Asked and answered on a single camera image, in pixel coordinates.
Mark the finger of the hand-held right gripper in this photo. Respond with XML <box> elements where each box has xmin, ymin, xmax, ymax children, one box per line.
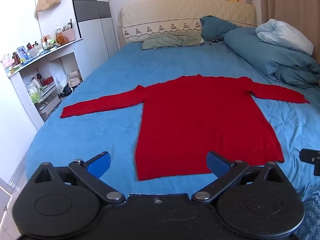
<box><xmin>299</xmin><ymin>148</ymin><xmax>320</xmax><ymax>177</ymax></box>

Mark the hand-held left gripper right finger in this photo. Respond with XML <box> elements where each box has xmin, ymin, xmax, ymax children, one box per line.
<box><xmin>191</xmin><ymin>151</ymin><xmax>292</xmax><ymax>205</ymax></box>

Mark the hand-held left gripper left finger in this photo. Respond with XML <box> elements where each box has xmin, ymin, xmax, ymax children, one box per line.
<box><xmin>27</xmin><ymin>151</ymin><xmax>126</xmax><ymax>205</ymax></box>

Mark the red knit sweater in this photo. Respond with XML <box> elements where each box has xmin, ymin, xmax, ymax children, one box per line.
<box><xmin>60</xmin><ymin>74</ymin><xmax>310</xmax><ymax>182</ymax></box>

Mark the blue shaggy rug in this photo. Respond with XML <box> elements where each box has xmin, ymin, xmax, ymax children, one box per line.
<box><xmin>296</xmin><ymin>187</ymin><xmax>320</xmax><ymax>240</ymax></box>

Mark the bed with blue sheet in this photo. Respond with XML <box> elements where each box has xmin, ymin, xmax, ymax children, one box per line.
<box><xmin>25</xmin><ymin>40</ymin><xmax>320</xmax><ymax>203</ymax></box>

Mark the beige cloth bag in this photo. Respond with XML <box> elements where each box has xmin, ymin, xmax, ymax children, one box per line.
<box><xmin>68</xmin><ymin>70</ymin><xmax>82</xmax><ymax>88</ymax></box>

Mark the green packet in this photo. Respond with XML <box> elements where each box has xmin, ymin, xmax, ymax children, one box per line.
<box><xmin>29</xmin><ymin>91</ymin><xmax>42</xmax><ymax>103</ymax></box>

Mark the teal duvet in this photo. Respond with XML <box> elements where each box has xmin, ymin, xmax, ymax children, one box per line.
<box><xmin>224</xmin><ymin>26</ymin><xmax>320</xmax><ymax>89</ymax></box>

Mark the white shelf unit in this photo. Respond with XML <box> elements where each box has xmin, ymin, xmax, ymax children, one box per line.
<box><xmin>5</xmin><ymin>38</ymin><xmax>84</xmax><ymax>130</ymax></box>

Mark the light blue blanket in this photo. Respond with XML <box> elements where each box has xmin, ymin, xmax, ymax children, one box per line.
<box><xmin>255</xmin><ymin>19</ymin><xmax>314</xmax><ymax>55</ymax></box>

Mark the small brown teddy bear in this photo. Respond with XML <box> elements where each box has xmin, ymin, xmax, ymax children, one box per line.
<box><xmin>55</xmin><ymin>33</ymin><xmax>69</xmax><ymax>46</ymax></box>

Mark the green pillow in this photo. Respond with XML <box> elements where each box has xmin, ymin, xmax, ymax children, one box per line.
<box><xmin>142</xmin><ymin>32</ymin><xmax>204</xmax><ymax>50</ymax></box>

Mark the pink container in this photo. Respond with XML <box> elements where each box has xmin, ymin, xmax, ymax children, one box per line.
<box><xmin>62</xmin><ymin>29</ymin><xmax>76</xmax><ymax>42</ymax></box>

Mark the teal pillow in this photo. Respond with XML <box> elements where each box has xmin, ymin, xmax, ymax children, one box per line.
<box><xmin>200</xmin><ymin>15</ymin><xmax>247</xmax><ymax>42</ymax></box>

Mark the white and grey wardrobe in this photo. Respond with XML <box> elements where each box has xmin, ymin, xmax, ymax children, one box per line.
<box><xmin>70</xmin><ymin>0</ymin><xmax>119</xmax><ymax>80</ymax></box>

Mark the beige quilted headboard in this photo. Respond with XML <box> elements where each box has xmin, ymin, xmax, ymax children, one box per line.
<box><xmin>121</xmin><ymin>0</ymin><xmax>257</xmax><ymax>44</ymax></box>

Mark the beige curtain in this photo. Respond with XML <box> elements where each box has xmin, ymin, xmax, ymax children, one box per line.
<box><xmin>259</xmin><ymin>0</ymin><xmax>320</xmax><ymax>60</ymax></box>

